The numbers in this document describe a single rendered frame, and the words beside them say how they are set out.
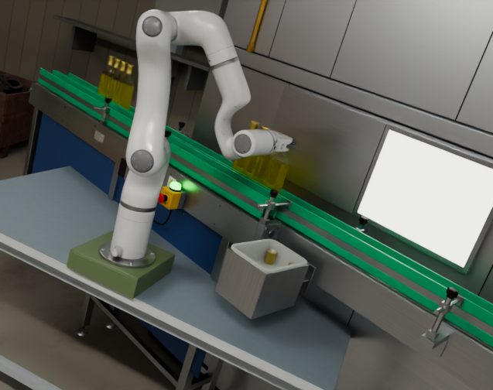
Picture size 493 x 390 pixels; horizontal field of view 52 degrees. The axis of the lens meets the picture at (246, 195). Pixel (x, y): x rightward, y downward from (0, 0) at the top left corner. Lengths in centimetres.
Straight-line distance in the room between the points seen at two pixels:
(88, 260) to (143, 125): 48
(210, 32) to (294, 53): 60
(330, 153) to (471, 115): 50
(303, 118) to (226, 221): 50
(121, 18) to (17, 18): 124
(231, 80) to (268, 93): 59
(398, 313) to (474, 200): 41
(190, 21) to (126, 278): 82
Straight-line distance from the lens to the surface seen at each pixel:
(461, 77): 175
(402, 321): 161
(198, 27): 157
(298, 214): 178
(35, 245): 191
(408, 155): 175
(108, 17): 532
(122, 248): 172
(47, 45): 574
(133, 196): 165
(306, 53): 204
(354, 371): 200
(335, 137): 188
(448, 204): 170
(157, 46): 152
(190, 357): 211
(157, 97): 159
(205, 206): 192
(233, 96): 156
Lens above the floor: 163
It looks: 17 degrees down
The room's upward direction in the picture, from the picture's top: 17 degrees clockwise
